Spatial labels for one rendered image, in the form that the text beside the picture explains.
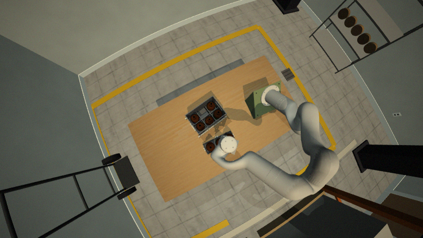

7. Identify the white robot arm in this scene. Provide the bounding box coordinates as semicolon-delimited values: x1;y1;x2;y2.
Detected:
210;85;339;201

